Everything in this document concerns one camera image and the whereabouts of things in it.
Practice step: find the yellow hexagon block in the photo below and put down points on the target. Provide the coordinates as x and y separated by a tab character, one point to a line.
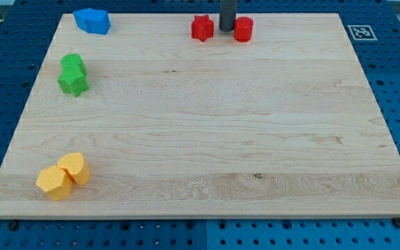
54	182

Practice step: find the green cylinder block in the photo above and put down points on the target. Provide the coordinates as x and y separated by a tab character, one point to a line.
73	62

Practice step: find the green star block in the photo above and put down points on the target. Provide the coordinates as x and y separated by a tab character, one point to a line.
73	82

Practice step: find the blue moon block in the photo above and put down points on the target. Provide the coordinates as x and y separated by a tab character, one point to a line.
98	21

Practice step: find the red cylinder block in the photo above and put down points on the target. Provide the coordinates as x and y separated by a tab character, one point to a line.
243	28

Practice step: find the white fiducial marker tag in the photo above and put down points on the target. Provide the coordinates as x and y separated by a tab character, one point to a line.
360	32

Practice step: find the red star block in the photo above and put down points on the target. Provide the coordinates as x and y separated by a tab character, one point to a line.
202	27

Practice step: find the blue cube block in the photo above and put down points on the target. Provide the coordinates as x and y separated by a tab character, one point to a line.
83	19

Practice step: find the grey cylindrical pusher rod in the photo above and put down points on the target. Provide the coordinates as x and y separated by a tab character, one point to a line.
227	14

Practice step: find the yellow heart block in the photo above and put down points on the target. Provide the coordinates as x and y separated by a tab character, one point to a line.
76	166

